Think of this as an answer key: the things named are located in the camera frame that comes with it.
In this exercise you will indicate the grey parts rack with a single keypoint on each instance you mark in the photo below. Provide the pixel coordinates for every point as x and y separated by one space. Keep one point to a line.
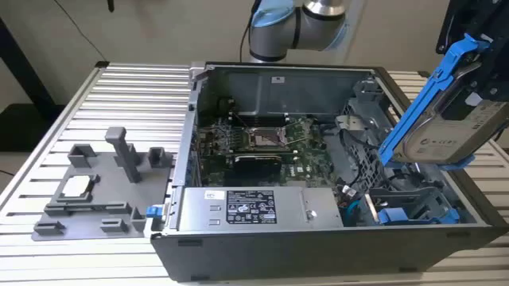
98 190

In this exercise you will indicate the open black PC case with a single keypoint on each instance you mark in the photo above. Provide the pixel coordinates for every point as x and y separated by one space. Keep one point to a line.
318 253

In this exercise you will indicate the silver metal bracket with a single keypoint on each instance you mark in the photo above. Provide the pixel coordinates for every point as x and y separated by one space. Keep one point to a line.
354 122

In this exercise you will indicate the black graphics card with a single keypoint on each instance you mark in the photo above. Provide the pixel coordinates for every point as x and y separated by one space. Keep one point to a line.
256 165

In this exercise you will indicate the grey metal disk bay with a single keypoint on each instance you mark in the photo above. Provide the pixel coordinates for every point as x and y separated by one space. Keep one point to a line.
412 196

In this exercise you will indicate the green motherboard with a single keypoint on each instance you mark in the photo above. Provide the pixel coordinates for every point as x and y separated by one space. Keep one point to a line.
306 158

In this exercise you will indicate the thin metal locking lever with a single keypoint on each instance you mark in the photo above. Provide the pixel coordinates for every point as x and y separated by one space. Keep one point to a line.
240 119

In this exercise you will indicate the black hanging object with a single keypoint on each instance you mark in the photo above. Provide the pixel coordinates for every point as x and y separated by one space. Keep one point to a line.
110 4

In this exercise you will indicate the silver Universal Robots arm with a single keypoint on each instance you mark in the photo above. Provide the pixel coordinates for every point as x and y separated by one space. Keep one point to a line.
273 35

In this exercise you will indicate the silver power supply unit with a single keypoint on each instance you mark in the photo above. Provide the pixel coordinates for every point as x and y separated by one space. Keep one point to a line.
261 208

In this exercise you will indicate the silver CPU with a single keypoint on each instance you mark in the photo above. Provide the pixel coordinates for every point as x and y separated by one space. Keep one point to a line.
74 186

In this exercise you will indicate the CPU socket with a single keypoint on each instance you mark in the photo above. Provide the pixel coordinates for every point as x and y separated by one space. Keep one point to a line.
264 137

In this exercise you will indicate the blue case latch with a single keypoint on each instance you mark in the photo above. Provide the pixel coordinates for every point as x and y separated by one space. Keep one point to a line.
151 211

